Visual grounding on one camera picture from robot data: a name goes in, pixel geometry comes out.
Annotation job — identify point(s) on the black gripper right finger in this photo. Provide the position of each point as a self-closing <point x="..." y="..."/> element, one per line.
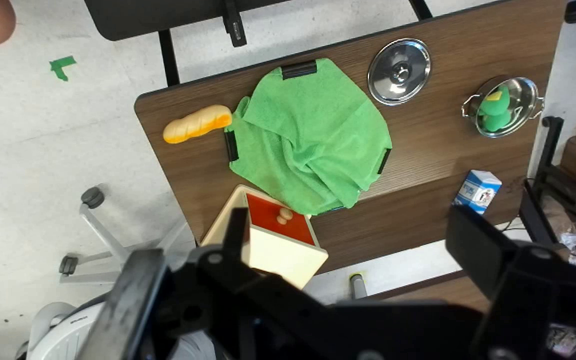
<point x="480" y="246"/>

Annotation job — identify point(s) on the gripper left finger silver bar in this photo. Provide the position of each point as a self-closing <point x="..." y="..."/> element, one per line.
<point x="124" y="300"/>

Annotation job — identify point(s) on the small silver pot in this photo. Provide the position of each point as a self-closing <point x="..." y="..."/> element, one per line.
<point x="528" y="96"/>

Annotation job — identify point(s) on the blue and white carton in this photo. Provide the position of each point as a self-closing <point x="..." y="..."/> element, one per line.
<point x="478" y="192"/>

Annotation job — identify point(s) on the white chair with casters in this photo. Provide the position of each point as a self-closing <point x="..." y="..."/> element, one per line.
<point x="105" y="231"/>

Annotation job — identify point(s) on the green toy vegetable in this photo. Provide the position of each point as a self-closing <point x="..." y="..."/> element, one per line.
<point x="494" y="113"/>

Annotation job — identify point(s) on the wooden box with red side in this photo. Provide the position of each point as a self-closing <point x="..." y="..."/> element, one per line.
<point x="280" y="256"/>

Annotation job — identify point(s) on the yellow bread roll toy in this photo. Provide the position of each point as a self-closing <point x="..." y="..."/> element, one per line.
<point x="199" y="125"/>

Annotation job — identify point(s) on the green microfiber cloth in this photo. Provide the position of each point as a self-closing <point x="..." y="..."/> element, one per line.
<point x="309" y="132"/>

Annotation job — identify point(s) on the black metal table leg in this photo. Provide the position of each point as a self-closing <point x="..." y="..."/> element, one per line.
<point x="169" y="60"/>

